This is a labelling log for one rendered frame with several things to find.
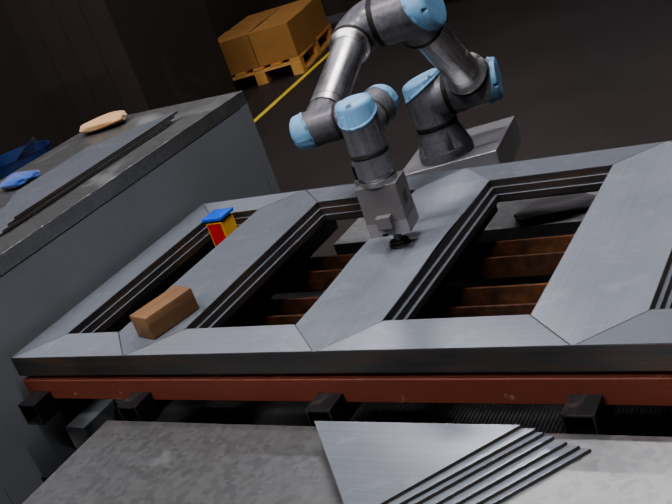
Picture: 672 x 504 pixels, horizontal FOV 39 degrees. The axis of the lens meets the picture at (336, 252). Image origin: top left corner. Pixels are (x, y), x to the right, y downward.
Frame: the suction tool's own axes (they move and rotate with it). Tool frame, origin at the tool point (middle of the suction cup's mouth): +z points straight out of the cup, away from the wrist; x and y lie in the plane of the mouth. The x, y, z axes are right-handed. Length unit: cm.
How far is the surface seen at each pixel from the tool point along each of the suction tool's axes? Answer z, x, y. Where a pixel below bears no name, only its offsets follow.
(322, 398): 7.7, -38.1, -6.3
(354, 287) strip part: -0.9, -15.4, -5.0
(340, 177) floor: 86, 293, -147
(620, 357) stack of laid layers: 1, -44, 45
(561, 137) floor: 86, 288, -24
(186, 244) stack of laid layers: 1, 25, -65
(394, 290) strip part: -0.8, -18.7, 4.0
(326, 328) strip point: -0.8, -29.4, -5.7
